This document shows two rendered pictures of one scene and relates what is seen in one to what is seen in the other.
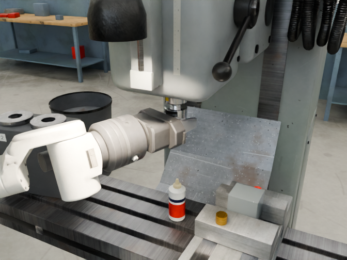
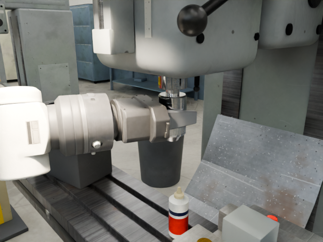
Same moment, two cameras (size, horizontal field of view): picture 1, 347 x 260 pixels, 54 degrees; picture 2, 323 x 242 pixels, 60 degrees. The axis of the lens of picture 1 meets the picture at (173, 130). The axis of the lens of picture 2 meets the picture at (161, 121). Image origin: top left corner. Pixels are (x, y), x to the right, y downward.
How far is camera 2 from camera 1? 30 cm
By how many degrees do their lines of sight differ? 20
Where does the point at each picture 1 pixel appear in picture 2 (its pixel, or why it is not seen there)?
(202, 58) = (175, 8)
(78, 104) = not seen: hidden behind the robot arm
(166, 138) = (144, 127)
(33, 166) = (57, 151)
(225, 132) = (262, 148)
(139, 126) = (106, 105)
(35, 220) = (45, 203)
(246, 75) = (292, 83)
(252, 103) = (298, 117)
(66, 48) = not seen: hidden behind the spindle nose
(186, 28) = not seen: outside the picture
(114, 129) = (72, 103)
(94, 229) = (85, 225)
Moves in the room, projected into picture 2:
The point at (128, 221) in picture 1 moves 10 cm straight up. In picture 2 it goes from (123, 225) to (121, 185)
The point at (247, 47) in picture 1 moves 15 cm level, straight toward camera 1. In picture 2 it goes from (272, 24) to (242, 21)
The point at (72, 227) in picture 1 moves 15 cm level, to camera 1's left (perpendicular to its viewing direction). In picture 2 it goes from (67, 218) to (16, 204)
